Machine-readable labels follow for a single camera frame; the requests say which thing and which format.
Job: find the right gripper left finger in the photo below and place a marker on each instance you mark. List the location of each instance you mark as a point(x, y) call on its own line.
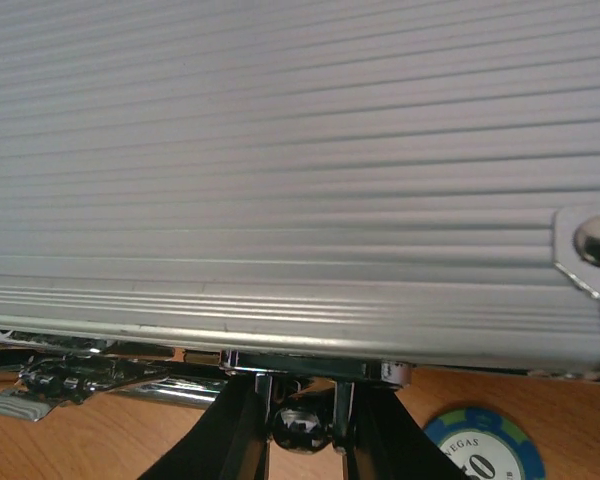
point(229, 441)

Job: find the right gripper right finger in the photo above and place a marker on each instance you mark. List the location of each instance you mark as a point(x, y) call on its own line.
point(379, 439)

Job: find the aluminium poker case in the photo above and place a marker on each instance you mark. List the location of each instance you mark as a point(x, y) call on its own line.
point(191, 190)

